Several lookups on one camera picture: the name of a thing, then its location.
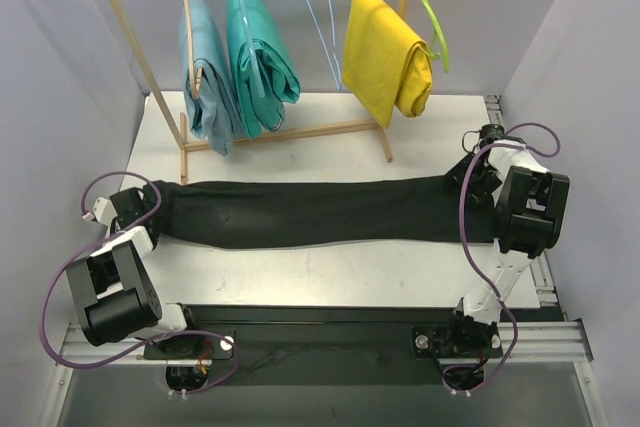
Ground light blue trousers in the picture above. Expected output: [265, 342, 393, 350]
[178, 0, 245, 156]

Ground wooden clothes rack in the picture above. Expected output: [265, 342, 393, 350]
[120, 0, 427, 183]

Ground light blue wire hanger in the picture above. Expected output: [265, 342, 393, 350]
[289, 0, 345, 93]

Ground teal trousers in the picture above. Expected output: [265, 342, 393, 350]
[227, 0, 301, 139]

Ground teal plastic hanger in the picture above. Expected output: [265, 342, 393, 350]
[238, 0, 265, 98]

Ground yellow trousers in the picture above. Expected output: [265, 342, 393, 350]
[342, 0, 433, 129]

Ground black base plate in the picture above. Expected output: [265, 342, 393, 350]
[143, 305, 503, 389]

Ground aluminium frame rail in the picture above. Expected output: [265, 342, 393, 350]
[54, 94, 609, 427]

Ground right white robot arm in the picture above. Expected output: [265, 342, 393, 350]
[443, 124, 570, 355]

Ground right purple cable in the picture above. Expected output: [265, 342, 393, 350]
[442, 121, 562, 393]

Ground wooden hanger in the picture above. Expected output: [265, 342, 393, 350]
[183, 0, 203, 99]

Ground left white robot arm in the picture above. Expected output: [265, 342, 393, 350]
[66, 184, 203, 358]

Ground black denim trousers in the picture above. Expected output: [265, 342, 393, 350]
[151, 176, 493, 250]

